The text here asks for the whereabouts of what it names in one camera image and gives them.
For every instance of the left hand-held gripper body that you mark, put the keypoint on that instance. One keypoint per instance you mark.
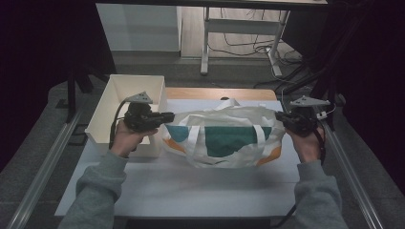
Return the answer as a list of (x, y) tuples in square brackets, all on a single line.
[(140, 117)]

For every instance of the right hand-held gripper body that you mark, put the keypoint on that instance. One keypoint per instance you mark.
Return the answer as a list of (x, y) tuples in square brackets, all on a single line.
[(304, 122)]

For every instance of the white tote bag coloured patches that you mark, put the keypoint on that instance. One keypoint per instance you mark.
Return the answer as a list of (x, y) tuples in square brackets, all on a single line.
[(229, 140)]

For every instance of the person's right hand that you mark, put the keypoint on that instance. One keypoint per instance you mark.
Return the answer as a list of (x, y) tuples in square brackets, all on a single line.
[(309, 148)]

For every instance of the person's left hand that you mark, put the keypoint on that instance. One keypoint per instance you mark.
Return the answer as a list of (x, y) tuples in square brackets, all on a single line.
[(125, 141)]

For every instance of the white plug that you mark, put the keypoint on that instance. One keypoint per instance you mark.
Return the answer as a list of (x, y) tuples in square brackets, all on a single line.
[(322, 114)]

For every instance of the white plastic box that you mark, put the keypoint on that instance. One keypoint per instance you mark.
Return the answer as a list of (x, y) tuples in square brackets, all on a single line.
[(102, 127)]

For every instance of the black stand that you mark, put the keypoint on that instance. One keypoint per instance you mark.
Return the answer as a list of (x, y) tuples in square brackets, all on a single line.
[(71, 95), (331, 79)]

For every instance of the white cabinet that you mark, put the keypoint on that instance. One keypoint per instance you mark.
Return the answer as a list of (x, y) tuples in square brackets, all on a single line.
[(140, 28)]

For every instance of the metal rail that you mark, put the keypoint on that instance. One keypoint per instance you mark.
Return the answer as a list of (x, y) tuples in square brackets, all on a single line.
[(353, 181), (47, 162)]

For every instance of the white desk frame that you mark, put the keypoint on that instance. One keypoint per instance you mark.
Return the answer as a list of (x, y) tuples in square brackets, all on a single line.
[(242, 27)]

